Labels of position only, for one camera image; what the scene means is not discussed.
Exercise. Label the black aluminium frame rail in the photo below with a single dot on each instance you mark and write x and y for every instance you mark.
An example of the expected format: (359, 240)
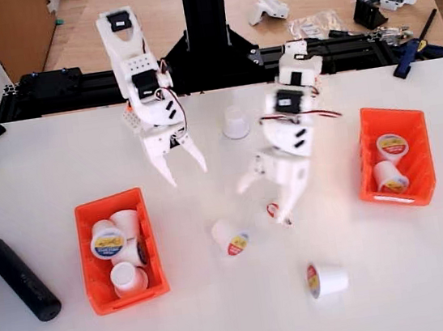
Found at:
(89, 89)

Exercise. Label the blue bar clamp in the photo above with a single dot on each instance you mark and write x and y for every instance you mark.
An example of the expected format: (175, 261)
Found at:
(405, 57)

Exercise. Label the orange plastic storage bin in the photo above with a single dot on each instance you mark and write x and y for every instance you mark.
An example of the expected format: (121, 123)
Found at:
(93, 280)

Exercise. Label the black box on frame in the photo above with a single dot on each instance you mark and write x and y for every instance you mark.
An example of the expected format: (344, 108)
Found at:
(50, 88)

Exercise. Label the black aluminium frame post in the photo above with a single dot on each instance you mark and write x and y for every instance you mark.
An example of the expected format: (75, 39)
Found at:
(203, 4)

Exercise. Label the blue lid coffee pod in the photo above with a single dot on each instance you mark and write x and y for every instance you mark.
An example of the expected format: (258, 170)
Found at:
(129, 222)
(107, 242)

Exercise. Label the black electric screwdriver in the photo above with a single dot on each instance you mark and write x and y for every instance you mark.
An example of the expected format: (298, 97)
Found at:
(20, 277)

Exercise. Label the small green clip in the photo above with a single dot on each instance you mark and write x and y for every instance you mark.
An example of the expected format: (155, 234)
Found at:
(59, 22)

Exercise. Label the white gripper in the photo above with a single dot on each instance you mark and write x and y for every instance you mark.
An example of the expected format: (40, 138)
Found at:
(158, 144)
(283, 170)

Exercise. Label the red lid coffee pod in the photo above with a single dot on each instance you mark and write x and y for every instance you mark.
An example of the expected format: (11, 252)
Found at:
(235, 122)
(388, 178)
(131, 257)

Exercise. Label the orange bin with white label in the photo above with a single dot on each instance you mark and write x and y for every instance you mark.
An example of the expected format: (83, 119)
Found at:
(404, 125)

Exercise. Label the black printed part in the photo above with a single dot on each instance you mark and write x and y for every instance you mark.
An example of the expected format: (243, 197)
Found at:
(367, 13)

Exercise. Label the wooden table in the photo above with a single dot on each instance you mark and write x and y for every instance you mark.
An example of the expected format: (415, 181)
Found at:
(79, 49)

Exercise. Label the white printed robot part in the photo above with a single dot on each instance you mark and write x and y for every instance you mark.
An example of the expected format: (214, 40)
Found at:
(268, 8)

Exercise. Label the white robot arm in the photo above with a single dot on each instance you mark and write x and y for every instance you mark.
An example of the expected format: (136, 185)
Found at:
(283, 137)
(125, 55)

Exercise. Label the clear bag of screws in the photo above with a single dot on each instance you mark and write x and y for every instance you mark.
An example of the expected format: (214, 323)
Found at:
(317, 24)

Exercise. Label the wooden cabinet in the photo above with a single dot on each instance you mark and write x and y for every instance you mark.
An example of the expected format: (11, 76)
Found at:
(12, 34)

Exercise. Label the small clear parts bag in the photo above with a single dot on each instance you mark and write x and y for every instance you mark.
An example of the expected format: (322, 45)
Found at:
(392, 35)

